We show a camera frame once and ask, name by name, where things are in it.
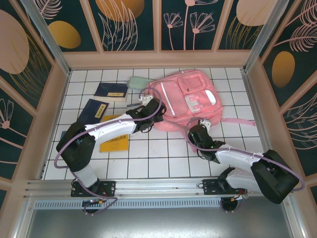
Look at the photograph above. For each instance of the pink student backpack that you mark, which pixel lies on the pink student backpack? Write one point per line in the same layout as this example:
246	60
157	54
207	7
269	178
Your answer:
180	111

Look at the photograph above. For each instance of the mint green pencil case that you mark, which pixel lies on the mint green pencil case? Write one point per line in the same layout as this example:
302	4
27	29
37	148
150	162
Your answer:
137	82

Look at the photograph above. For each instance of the navy book small gold label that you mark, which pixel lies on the navy book small gold label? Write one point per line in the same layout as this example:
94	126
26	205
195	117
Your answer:
111	90

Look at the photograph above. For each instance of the yellow paperback book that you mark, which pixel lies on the yellow paperback book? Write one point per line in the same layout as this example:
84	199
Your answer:
114	147

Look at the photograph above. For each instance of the navy book long gold label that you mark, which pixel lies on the navy book long gold label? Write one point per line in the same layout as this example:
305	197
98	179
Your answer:
92	110

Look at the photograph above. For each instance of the small dark teal notebook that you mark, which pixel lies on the small dark teal notebook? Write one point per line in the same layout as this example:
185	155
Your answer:
63	136

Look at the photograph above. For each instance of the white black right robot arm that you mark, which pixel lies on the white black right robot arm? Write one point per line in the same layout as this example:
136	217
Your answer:
235	156

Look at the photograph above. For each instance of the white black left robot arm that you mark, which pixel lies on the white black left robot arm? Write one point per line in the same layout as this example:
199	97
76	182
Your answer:
111	126

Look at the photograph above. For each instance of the grey metal panel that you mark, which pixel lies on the grey metal panel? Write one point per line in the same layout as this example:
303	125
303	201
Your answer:
158	223

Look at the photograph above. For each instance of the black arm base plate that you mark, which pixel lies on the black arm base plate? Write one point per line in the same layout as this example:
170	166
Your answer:
210	187
109	188

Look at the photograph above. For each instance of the aluminium side frame bar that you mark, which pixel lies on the aluminium side frame bar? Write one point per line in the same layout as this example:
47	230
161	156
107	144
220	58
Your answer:
255	104
42	171

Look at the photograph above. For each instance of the aluminium mounting rail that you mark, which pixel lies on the aluminium mounting rail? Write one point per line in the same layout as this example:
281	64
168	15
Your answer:
153	186

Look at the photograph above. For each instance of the aluminium corner post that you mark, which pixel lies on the aluminium corner post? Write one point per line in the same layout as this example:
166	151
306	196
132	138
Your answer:
263	37
47	37

